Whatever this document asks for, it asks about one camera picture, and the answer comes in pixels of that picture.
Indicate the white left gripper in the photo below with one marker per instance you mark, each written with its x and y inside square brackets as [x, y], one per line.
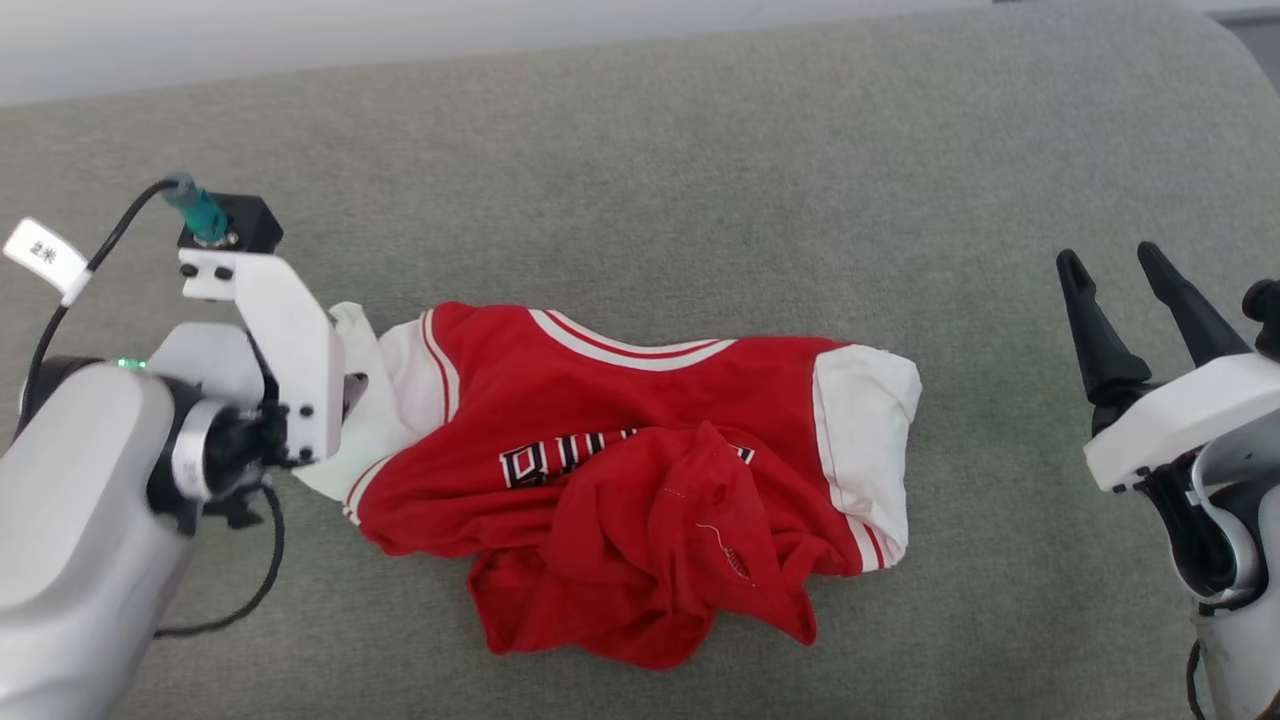
[300, 370]

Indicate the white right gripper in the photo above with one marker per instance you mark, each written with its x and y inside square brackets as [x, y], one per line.
[1190, 415]

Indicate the red white basketball jersey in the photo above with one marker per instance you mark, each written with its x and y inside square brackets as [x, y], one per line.
[620, 480]

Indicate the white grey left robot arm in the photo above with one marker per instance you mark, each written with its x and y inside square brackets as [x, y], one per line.
[70, 500]

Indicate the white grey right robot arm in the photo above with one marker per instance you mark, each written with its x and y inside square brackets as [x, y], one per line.
[1240, 650]

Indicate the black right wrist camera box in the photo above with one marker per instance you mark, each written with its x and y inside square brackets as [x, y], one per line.
[1265, 315]

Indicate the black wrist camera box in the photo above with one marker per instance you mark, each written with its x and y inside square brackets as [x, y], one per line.
[1265, 315]
[255, 222]

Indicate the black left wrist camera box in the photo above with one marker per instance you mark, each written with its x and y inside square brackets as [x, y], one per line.
[255, 222]

